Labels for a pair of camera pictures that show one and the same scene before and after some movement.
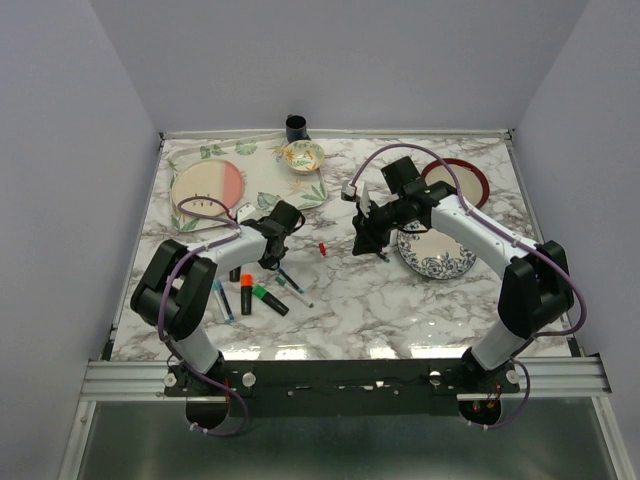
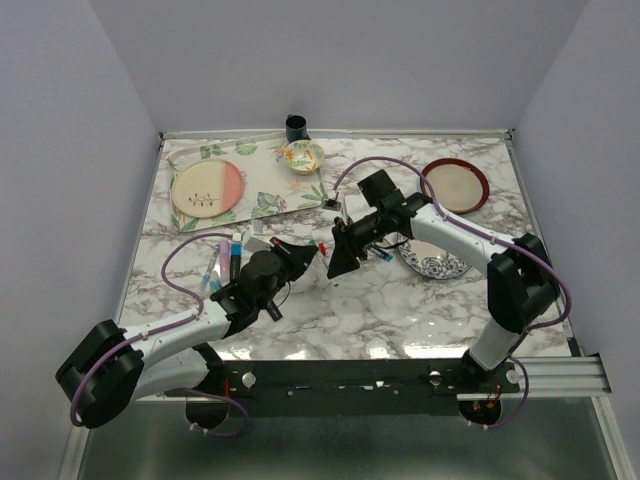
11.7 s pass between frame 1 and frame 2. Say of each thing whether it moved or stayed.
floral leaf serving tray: stayed
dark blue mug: stayed
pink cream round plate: stayed
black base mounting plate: stayed
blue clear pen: moved
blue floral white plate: stayed
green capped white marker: moved
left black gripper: moved
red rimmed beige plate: stayed
